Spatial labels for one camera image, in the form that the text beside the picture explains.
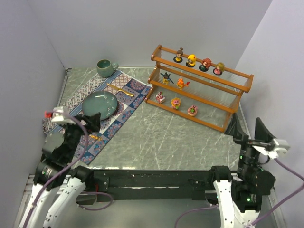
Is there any pink bear clover toy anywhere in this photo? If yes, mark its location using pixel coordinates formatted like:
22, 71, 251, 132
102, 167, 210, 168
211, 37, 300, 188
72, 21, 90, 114
187, 105, 198, 117

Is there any olive-hat figurine toy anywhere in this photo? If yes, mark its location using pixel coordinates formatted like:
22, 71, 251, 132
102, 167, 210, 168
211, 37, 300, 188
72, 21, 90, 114
213, 62, 225, 76

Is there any pink sunflower pig toy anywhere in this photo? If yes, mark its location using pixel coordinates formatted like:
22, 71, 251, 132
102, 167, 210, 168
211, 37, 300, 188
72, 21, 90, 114
171, 97, 181, 110

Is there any strawberry cake toy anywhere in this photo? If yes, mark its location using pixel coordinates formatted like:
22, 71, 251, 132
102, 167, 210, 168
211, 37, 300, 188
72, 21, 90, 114
155, 92, 165, 104

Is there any orange fox figurine toy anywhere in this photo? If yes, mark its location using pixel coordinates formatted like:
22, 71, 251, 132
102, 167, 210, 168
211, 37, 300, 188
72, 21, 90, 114
176, 78, 190, 90

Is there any red-haired figurine toy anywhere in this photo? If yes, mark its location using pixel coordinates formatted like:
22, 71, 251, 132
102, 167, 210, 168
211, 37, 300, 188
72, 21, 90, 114
199, 58, 212, 72

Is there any yellow duck figurine toy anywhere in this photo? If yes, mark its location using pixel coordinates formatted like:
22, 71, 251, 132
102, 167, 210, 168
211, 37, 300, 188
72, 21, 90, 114
186, 54, 196, 67

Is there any brown-haired bun figurine toy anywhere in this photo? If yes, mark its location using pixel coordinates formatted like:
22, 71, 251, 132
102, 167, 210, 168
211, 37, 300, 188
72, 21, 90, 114
173, 48, 183, 63

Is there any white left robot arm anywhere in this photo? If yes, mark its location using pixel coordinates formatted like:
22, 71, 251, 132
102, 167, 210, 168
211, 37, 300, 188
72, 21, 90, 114
19, 111, 101, 228

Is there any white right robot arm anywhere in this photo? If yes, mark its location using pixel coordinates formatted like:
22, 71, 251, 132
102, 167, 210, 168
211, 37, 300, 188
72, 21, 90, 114
209, 114, 277, 228

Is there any orange wooden two-tier shelf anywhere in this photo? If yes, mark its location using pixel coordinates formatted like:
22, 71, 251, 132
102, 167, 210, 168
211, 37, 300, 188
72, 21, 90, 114
145, 45, 254, 132

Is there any gold fork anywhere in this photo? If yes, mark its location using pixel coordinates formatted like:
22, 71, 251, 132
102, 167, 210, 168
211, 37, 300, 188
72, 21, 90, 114
89, 134, 102, 141

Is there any teal ceramic plate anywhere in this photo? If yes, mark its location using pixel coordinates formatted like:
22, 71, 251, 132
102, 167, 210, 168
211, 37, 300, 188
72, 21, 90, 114
82, 91, 118, 121

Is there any gold butter knife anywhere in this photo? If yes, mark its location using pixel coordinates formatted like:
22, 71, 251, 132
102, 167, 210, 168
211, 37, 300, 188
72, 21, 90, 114
107, 83, 134, 97

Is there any patterned table runner cloth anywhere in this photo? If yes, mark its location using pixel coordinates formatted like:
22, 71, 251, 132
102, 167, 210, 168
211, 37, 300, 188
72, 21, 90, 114
42, 69, 152, 165

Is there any green ceramic mug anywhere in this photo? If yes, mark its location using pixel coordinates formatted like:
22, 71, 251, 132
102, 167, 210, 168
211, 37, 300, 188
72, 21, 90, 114
96, 59, 119, 78

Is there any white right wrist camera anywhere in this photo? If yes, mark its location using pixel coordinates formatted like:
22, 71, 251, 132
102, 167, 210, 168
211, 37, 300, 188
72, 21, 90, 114
253, 138, 290, 160

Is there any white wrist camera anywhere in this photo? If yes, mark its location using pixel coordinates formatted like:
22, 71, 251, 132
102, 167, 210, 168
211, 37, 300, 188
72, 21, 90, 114
253, 138, 290, 160
44, 106, 76, 125

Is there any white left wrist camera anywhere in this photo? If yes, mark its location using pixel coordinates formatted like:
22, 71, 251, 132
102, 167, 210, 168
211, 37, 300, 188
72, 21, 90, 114
44, 106, 76, 125

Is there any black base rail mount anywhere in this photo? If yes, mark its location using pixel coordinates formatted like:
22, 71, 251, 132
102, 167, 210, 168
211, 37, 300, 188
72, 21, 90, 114
35, 168, 264, 207

